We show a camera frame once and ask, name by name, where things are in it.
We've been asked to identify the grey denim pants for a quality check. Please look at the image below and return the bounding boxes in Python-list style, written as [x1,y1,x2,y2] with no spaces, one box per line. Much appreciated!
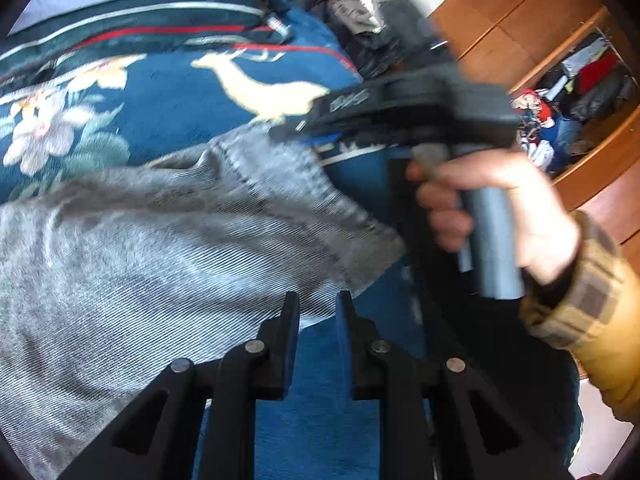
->
[1,122,404,479]

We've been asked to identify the person's right hand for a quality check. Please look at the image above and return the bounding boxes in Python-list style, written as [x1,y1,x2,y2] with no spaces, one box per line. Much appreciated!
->
[406,150,580,285]

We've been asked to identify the dark clothes pile on chair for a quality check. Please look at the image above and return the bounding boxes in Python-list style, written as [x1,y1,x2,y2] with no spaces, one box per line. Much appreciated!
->
[290,0,454,79]

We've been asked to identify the brown wooden wardrobe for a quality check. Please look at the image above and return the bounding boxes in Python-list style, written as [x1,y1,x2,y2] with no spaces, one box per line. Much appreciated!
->
[426,0,640,281]

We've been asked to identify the colourful clothes in wardrobe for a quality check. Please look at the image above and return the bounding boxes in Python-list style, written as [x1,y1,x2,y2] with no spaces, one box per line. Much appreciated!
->
[511,30,639,177]

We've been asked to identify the plaid yellow jacket sleeve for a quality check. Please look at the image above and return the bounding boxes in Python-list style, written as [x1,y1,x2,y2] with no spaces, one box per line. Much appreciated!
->
[521,210,639,424]

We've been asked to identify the blue patterned plush blanket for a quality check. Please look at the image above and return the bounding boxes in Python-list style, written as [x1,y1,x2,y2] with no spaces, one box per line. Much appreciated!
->
[1,0,422,479]

